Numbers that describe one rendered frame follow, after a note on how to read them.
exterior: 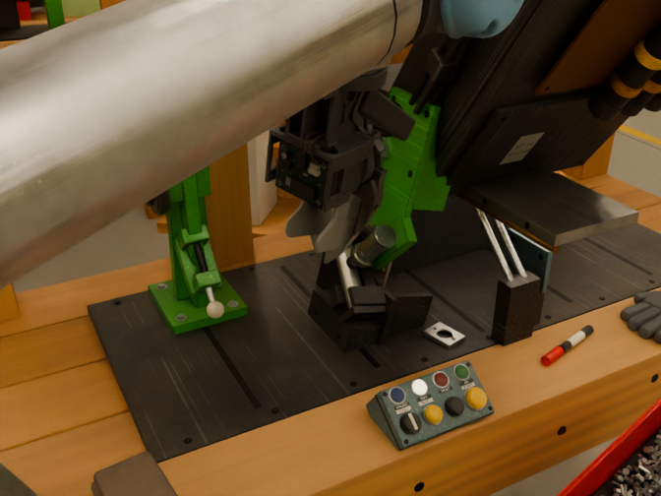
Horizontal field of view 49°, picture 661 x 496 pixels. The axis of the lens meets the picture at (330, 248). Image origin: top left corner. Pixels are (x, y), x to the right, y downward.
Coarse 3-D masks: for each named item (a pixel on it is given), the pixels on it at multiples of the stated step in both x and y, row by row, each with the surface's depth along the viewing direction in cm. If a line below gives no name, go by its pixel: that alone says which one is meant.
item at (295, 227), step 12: (300, 204) 69; (300, 216) 69; (312, 216) 70; (324, 216) 71; (288, 228) 68; (300, 228) 70; (312, 228) 71; (324, 228) 71; (312, 240) 73; (324, 252) 72
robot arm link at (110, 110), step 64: (128, 0) 29; (192, 0) 29; (256, 0) 30; (320, 0) 32; (384, 0) 34; (448, 0) 37; (512, 0) 39; (0, 64) 25; (64, 64) 25; (128, 64) 26; (192, 64) 27; (256, 64) 29; (320, 64) 32; (0, 128) 23; (64, 128) 24; (128, 128) 26; (192, 128) 28; (256, 128) 31; (0, 192) 23; (64, 192) 25; (128, 192) 27; (0, 256) 24
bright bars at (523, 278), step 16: (496, 224) 113; (496, 240) 112; (496, 256) 111; (512, 256) 112; (528, 272) 112; (512, 288) 108; (528, 288) 110; (496, 304) 112; (512, 304) 110; (528, 304) 111; (496, 320) 113; (512, 320) 111; (528, 320) 113; (496, 336) 114; (512, 336) 113; (528, 336) 115
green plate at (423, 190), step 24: (408, 96) 105; (432, 120) 101; (408, 144) 105; (432, 144) 104; (408, 168) 105; (432, 168) 106; (384, 192) 110; (408, 192) 105; (432, 192) 108; (384, 216) 110; (408, 216) 106
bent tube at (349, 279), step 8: (384, 144) 109; (384, 152) 108; (344, 256) 114; (344, 264) 113; (344, 272) 113; (352, 272) 113; (344, 280) 113; (352, 280) 112; (360, 280) 113; (344, 288) 112
